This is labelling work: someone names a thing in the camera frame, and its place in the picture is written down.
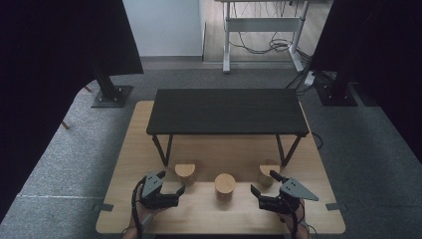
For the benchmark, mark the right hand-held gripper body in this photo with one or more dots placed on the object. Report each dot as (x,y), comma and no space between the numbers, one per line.
(295,191)

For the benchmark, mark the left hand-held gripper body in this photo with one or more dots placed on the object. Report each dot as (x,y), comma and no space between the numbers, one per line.
(152,186)

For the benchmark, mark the wooden cylinder block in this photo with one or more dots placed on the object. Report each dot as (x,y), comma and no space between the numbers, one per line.
(225,183)
(265,172)

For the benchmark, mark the black low shelf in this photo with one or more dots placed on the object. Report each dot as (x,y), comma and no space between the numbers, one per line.
(229,111)

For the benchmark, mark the person's right hand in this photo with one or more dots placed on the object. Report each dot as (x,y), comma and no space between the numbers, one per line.
(300,219)

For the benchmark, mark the person's left hand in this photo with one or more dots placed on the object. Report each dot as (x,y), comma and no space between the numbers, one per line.
(143,214)

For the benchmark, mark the grey tape piece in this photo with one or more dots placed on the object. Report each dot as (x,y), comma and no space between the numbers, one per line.
(105,207)
(335,206)

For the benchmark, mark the black metal stand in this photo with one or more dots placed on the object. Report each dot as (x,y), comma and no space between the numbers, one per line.
(111,94)
(336,94)

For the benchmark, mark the white power strip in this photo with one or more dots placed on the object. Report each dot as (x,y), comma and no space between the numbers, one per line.
(309,79)

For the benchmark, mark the black curtain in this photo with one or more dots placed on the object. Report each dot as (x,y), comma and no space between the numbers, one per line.
(49,66)
(381,49)

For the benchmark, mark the white desk frame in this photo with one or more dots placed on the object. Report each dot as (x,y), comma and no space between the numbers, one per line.
(262,25)

